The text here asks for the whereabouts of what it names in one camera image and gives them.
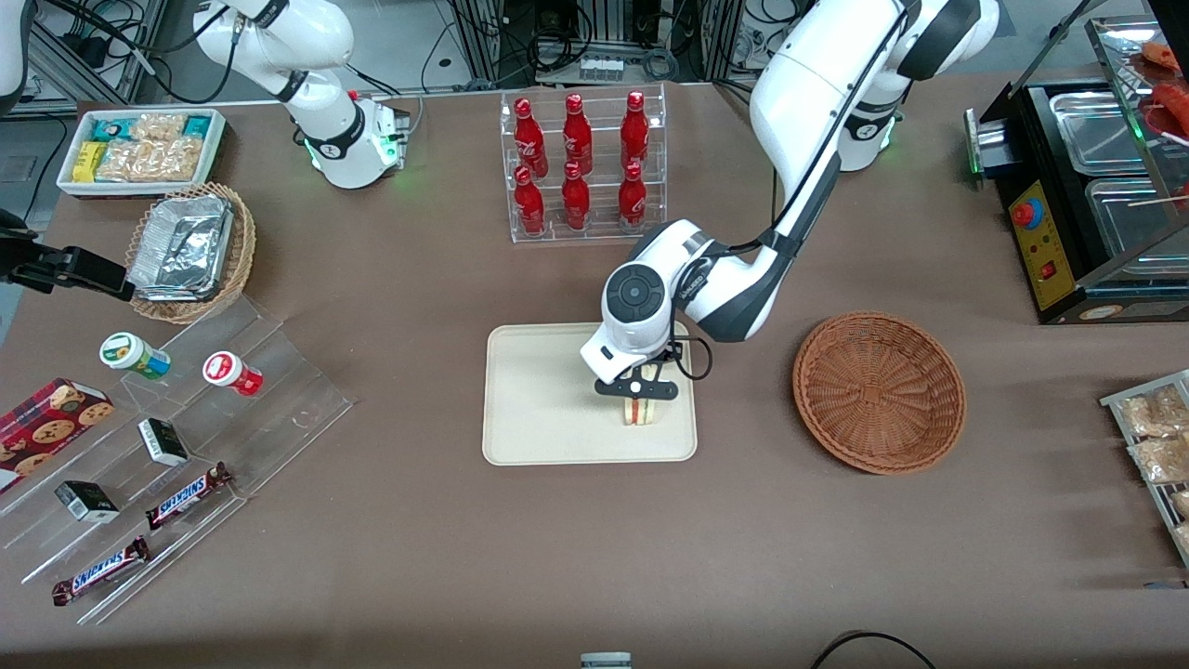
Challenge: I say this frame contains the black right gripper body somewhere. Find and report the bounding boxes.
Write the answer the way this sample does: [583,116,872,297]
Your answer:
[0,212,45,291]

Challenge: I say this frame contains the cream plastic tray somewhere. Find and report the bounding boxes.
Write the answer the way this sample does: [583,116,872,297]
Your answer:
[482,321,699,466]

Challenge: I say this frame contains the light wicker basket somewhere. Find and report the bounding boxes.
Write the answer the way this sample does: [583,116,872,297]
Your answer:
[125,182,257,324]

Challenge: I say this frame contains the brown wicker basket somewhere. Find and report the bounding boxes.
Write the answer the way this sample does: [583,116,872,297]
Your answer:
[792,310,968,476]

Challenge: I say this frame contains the white plastic snack bin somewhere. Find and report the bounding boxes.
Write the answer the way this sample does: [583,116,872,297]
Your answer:
[56,108,228,199]

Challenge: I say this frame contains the green lid snack cup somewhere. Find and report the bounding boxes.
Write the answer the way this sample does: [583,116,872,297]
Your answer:
[99,332,172,381]

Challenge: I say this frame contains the stacked aluminium foil trays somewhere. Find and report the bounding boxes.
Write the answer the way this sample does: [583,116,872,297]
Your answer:
[127,195,234,302]

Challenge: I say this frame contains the large clear cracker bag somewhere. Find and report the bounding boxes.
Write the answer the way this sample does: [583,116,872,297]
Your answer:
[96,138,205,183]

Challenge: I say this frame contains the clear acrylic bottle rack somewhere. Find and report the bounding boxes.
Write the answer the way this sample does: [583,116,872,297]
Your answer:
[500,84,668,245]

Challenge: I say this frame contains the small clear cracker bag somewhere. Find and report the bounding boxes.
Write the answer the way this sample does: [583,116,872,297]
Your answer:
[130,113,189,142]

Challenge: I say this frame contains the red cola bottle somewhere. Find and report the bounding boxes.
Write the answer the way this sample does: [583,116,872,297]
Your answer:
[514,98,549,177]
[514,166,546,235]
[618,163,647,230]
[562,93,594,176]
[561,162,592,230]
[621,90,650,170]

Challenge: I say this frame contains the red plaid cookie box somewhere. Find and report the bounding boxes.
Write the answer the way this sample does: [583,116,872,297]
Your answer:
[0,377,115,495]

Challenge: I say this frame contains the red lid snack cup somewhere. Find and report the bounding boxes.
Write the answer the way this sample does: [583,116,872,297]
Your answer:
[203,351,264,398]

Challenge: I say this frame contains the small black carton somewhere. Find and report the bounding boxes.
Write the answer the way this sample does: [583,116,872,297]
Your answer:
[54,479,121,523]
[137,418,189,467]

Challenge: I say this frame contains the clear acrylic stepped shelf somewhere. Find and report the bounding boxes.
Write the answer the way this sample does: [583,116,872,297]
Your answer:
[0,295,356,626]

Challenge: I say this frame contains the Snickers chocolate bar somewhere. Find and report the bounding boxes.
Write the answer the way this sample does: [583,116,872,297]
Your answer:
[145,462,233,531]
[51,536,151,607]

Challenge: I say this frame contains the black food warmer cabinet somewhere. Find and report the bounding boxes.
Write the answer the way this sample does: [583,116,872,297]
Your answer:
[964,9,1189,326]

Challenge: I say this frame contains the steel food pan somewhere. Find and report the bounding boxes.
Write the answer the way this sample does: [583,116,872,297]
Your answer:
[1085,177,1189,280]
[1050,91,1153,176]

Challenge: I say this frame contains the black cable loop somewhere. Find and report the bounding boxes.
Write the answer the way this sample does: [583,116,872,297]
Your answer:
[811,631,939,669]

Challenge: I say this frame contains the grey wire rack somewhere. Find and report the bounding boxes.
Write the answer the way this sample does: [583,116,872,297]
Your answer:
[1100,370,1189,568]

